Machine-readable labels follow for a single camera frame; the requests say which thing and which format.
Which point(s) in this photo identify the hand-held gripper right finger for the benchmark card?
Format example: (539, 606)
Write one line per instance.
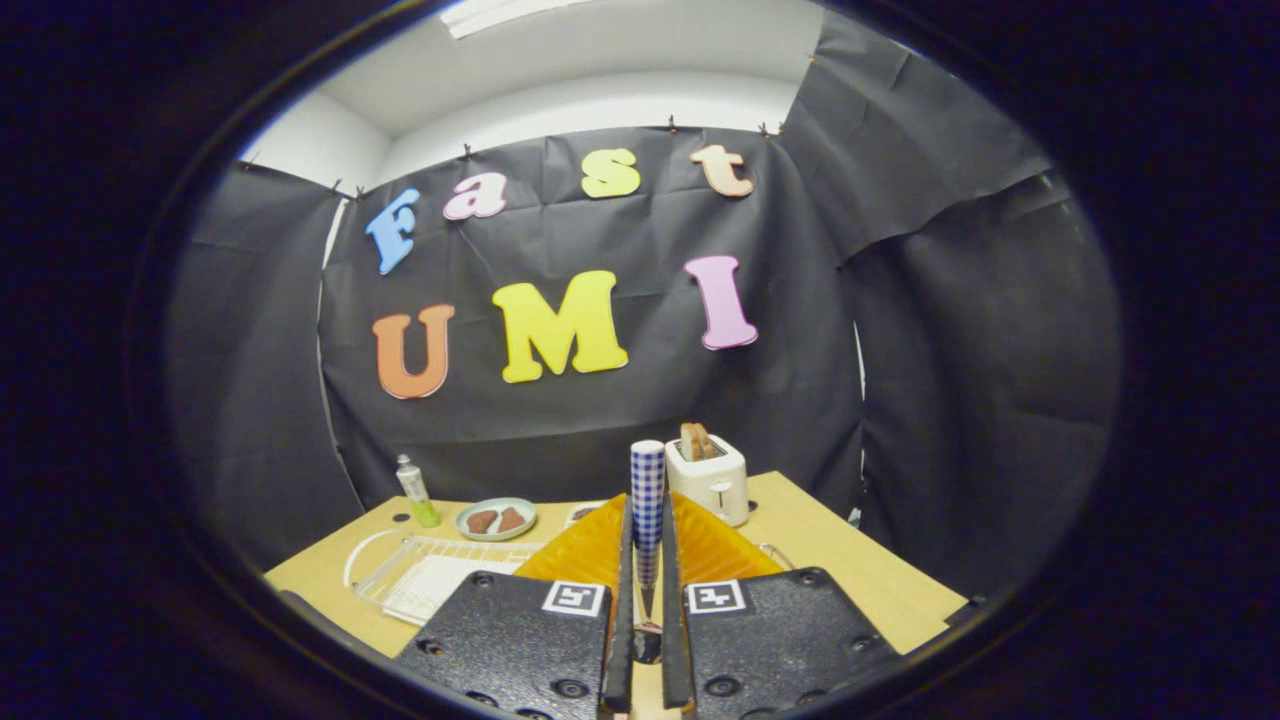
(780, 650)

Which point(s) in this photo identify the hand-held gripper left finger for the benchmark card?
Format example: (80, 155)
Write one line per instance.
(510, 650)

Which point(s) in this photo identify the light green plate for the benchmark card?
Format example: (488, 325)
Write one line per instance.
(497, 536)

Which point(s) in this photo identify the white ribbed drip tray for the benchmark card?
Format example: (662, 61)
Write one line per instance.
(440, 588)

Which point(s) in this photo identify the brown meat piece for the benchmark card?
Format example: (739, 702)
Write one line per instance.
(482, 521)
(512, 519)

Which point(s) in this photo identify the white divided grain tray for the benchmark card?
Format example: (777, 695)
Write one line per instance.
(582, 513)

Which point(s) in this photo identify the white toaster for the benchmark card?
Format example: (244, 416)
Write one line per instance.
(715, 482)

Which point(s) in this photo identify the green drink bottle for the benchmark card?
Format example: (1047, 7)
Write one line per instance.
(415, 492)

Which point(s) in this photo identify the brown bread slice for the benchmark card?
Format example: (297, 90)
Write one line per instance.
(696, 440)

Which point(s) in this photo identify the black backdrop cloth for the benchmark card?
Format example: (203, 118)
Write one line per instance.
(600, 420)

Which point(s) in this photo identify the ceiling light panel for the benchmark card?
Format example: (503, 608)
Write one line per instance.
(500, 14)

